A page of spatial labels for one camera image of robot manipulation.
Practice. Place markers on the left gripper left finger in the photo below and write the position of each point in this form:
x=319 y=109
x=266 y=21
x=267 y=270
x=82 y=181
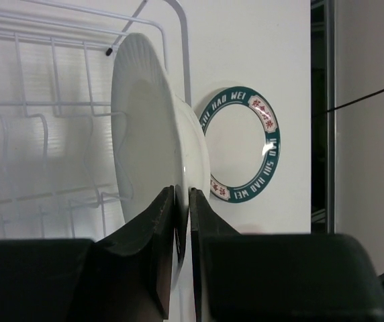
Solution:
x=132 y=267

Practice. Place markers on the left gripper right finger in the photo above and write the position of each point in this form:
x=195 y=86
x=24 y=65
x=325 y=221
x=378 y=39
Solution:
x=212 y=240

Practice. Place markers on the white ribbed plate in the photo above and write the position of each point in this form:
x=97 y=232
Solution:
x=157 y=138

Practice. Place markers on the green rimmed white plate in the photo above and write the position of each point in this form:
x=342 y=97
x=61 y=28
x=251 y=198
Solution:
x=243 y=138

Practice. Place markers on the white wire dish rack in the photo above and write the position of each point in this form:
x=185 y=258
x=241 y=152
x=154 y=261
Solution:
x=57 y=162

